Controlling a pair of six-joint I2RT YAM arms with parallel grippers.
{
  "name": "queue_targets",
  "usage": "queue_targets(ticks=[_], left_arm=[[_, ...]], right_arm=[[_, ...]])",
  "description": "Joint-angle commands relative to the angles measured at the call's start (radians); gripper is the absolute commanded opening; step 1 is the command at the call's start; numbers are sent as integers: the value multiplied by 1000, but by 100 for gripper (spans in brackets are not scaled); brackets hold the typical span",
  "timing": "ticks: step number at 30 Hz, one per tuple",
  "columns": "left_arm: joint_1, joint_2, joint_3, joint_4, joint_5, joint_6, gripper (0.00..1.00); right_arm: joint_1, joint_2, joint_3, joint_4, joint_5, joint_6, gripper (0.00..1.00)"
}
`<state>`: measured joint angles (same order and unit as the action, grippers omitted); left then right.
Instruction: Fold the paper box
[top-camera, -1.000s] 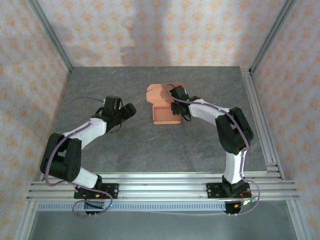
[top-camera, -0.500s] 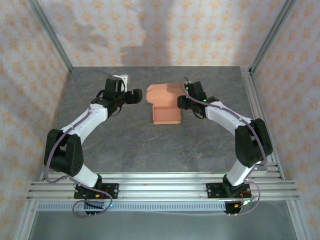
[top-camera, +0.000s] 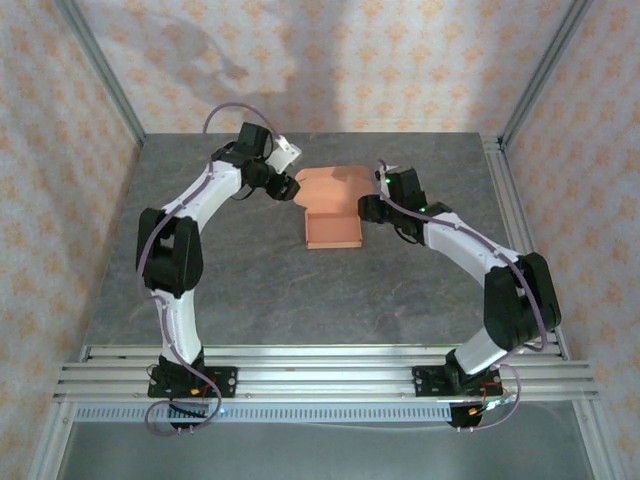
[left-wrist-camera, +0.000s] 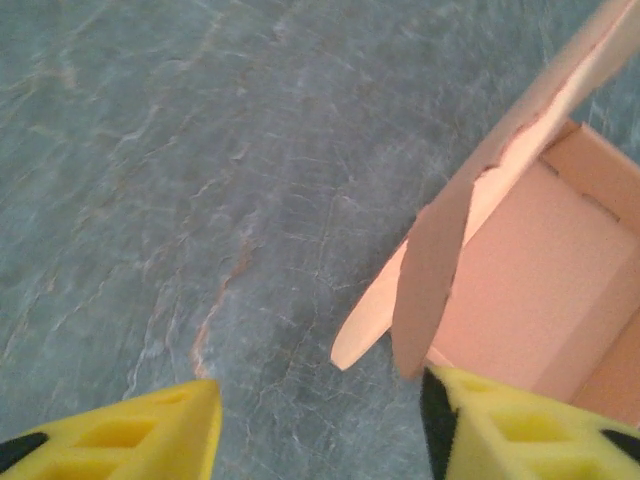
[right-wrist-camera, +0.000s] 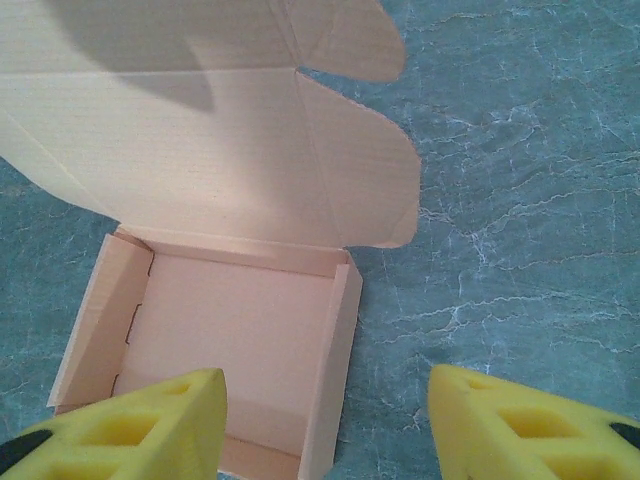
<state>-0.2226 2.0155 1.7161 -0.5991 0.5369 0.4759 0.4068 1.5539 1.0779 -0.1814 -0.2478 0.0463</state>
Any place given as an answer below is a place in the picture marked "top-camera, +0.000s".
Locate orange cloth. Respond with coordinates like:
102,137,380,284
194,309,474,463
294,166,376,250

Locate aluminium mounting rails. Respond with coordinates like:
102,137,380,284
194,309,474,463
52,343,600,404

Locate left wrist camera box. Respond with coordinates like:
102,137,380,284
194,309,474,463
267,134,304,172

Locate aluminium side rail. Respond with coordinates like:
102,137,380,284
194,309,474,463
482,134,571,361

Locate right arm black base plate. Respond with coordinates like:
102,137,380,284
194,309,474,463
413,364,501,400

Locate aluminium frame post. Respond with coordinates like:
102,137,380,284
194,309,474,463
499,0,599,147
52,0,148,147
29,399,76,480
572,399,621,480

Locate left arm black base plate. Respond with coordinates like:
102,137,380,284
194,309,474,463
148,364,238,400

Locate slotted grey cable duct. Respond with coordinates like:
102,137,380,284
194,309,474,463
74,402,454,424

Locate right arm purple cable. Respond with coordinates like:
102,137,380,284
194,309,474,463
374,158,551,434

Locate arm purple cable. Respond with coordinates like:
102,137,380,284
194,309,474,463
374,158,551,434
137,102,281,437

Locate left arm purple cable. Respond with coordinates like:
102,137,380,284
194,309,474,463
137,102,281,437

